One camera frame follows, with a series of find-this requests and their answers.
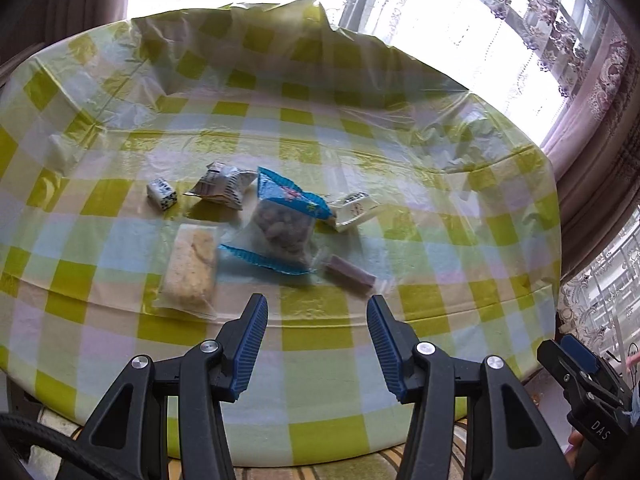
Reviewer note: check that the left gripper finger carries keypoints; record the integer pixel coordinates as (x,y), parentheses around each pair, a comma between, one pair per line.
(507,437)
(129,427)

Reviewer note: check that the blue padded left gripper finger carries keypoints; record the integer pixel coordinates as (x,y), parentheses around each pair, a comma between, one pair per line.
(571,363)

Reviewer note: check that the purple wafer bar pack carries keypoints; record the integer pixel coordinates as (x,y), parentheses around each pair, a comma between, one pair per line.
(343,273)

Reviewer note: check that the blue dried fruit bag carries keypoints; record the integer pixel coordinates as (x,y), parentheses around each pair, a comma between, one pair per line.
(278,235)

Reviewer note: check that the small white blue candy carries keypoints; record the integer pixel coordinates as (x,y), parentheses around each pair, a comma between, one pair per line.
(161,194)

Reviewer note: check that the small white cream snack pack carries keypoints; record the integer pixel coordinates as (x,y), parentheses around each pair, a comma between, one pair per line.
(351,210)

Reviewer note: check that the grey white barcode snack pack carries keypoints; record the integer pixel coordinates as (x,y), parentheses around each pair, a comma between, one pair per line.
(223,184)

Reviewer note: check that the green checkered plastic tablecloth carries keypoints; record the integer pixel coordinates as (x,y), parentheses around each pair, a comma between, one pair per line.
(466,244)

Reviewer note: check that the pink floral curtain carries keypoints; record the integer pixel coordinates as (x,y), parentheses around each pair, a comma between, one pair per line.
(594,151)

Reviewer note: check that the white lace sheer curtain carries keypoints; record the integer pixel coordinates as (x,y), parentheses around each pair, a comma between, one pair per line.
(565,35)

